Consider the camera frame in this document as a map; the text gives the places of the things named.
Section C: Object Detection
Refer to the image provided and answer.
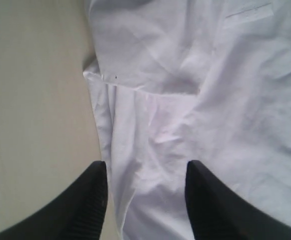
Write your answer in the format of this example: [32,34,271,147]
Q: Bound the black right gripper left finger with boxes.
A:
[0,161,108,240]

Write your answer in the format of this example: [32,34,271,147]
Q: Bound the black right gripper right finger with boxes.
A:
[184,160,291,240]

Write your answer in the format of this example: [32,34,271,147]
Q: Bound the white t-shirt red lettering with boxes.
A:
[83,0,291,240]

